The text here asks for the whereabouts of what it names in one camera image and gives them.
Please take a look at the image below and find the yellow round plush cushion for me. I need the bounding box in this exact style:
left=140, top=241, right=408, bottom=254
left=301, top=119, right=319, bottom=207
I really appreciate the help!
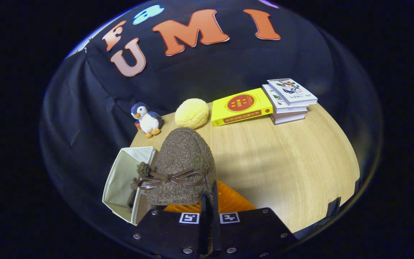
left=175, top=98, right=210, bottom=129

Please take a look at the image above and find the black backdrop cloth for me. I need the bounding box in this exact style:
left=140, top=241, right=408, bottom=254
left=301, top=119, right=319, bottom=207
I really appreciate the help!
left=40, top=0, right=383, bottom=238

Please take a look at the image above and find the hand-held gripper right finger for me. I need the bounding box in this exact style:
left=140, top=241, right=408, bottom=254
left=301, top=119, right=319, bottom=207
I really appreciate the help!
left=212, top=180, right=299, bottom=259

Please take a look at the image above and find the white illustrated cover book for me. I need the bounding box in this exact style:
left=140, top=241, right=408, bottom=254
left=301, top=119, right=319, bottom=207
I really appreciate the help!
left=267, top=78, right=318, bottom=106

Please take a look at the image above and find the yellow book with red circle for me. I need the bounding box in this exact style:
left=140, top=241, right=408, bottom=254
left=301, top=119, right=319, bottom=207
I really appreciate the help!
left=211, top=87, right=274, bottom=127

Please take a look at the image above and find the cream fabric storage box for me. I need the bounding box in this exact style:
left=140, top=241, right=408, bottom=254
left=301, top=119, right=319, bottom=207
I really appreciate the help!
left=102, top=146, right=157, bottom=226

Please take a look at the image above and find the penguin plush toy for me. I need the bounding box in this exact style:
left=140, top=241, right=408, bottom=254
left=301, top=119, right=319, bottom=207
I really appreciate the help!
left=130, top=102, right=164, bottom=139

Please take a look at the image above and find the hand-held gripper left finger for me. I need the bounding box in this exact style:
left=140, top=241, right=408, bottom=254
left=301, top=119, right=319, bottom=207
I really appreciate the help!
left=132, top=194, right=210, bottom=259

